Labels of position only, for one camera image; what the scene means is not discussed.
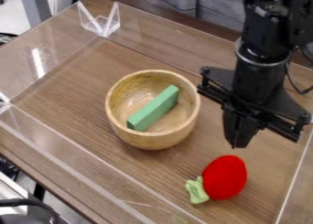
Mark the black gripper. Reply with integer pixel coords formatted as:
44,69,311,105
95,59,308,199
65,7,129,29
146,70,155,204
197,67,312,148

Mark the red plush strawberry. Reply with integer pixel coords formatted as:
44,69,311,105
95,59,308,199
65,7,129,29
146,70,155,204
185,155,248,205

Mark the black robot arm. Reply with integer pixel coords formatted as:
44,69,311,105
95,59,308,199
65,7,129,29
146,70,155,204
197,0,313,148

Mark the green rectangular block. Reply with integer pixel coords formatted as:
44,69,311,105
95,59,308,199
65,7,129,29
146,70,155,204
126,85,180,132

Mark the wooden bowl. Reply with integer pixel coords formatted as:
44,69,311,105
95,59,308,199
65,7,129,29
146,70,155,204
106,69,201,150

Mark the clear acrylic corner bracket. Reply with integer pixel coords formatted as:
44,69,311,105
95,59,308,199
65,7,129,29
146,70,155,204
78,2,121,37

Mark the black cable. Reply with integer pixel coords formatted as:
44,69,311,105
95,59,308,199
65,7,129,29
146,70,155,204
0,197,59,224

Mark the grey post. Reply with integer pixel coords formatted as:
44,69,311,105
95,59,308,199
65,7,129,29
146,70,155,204
22,0,52,27

